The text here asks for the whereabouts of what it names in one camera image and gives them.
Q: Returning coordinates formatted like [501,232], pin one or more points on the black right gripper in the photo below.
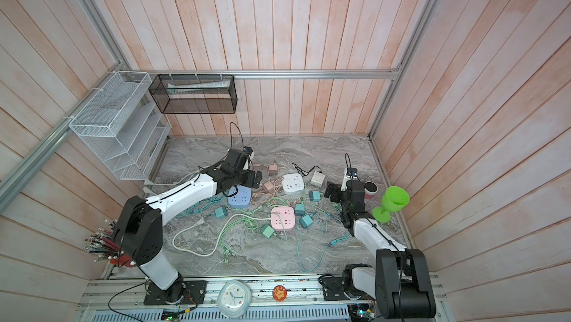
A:
[337,190]

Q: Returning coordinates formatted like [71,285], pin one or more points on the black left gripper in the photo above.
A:
[251,177]

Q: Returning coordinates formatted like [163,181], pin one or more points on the pink charger from blue strip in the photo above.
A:
[269,188]

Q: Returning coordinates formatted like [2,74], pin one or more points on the white large adapter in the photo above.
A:
[318,179]

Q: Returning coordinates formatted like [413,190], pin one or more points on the pink USB charger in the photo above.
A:
[273,170]

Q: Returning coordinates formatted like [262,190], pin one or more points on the teal USB charger plug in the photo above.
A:
[299,209]

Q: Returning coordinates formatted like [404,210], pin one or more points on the green USB charger plug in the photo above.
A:
[267,231]

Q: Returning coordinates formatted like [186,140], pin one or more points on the pink power strip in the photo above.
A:
[282,218]

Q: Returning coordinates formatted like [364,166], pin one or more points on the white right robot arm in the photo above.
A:
[399,281]

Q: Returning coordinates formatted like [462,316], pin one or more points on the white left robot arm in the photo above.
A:
[139,230]

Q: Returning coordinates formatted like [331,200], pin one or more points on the pink cylinder speaker black top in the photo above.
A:
[370,190]

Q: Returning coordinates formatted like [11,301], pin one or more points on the blue power strip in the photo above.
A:
[239,197]

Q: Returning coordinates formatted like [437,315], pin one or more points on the green plastic goblet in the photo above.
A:
[393,200]

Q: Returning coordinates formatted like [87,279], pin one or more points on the white power strip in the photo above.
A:
[292,183]

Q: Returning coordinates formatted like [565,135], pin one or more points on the black mesh basket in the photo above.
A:
[189,94]

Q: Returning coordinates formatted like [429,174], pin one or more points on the red round sticker badge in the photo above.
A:
[279,293]

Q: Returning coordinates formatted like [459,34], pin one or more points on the white alarm clock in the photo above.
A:
[234,299]

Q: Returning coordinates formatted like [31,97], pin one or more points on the red pen holder with pens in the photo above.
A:
[101,244]

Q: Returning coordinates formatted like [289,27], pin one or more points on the white wire mesh shelf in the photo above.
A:
[126,134]

